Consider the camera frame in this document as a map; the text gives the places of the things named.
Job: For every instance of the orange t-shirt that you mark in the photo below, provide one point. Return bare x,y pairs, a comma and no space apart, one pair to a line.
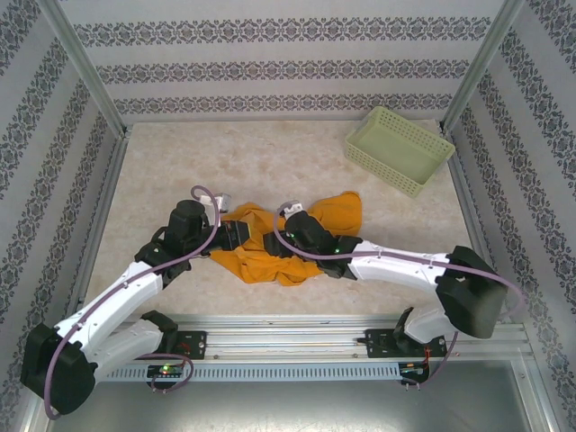
261,265

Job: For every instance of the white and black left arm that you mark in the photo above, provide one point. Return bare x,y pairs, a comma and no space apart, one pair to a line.
112,301

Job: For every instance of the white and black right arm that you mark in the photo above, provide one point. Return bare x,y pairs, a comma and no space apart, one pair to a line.
396,265

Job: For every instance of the pale green plastic basket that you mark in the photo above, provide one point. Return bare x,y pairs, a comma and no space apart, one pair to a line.
396,153

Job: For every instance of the small circuit board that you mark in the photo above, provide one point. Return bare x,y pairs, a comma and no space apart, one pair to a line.
166,371
414,369

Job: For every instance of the steel bottom panel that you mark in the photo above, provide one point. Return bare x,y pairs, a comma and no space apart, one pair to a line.
288,409

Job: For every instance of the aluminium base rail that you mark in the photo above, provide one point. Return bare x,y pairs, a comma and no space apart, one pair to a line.
288,342

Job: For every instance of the aluminium frame post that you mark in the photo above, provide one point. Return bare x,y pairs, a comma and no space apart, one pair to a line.
85,67
481,67

